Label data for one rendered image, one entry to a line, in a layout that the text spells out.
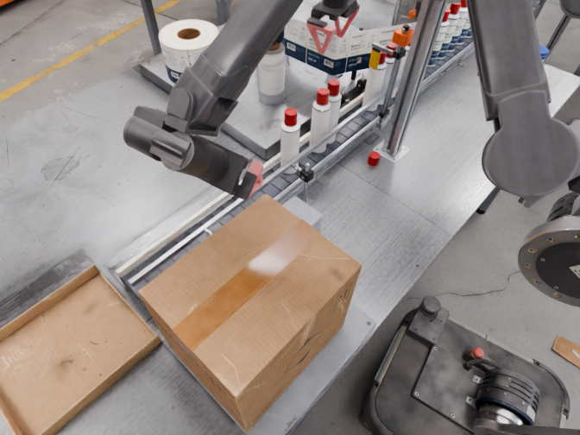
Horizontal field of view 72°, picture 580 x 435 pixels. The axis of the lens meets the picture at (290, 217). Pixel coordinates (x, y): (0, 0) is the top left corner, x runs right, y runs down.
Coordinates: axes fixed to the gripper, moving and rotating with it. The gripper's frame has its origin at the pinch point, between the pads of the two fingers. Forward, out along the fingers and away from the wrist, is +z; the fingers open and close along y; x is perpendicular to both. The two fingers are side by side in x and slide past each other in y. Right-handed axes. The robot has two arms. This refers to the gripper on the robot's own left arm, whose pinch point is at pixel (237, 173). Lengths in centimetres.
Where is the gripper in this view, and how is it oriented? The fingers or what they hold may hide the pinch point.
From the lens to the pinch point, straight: 76.5
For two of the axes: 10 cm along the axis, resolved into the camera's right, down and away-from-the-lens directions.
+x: -4.1, 9.1, 0.9
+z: 3.2, 0.6, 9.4
